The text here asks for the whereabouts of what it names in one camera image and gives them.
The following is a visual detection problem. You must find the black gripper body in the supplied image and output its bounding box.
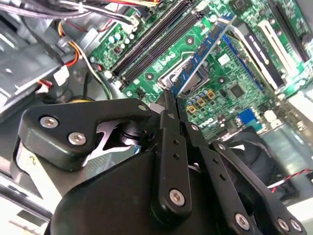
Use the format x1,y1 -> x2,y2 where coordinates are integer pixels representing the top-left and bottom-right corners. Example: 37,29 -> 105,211
45,151 -> 236,235

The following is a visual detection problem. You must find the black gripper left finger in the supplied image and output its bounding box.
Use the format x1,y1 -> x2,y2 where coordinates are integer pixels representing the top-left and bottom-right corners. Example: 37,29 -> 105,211
17,90 -> 193,225

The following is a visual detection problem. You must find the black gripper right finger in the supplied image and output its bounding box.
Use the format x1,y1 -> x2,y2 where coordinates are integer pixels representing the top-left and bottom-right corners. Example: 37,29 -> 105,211
176,97 -> 308,235

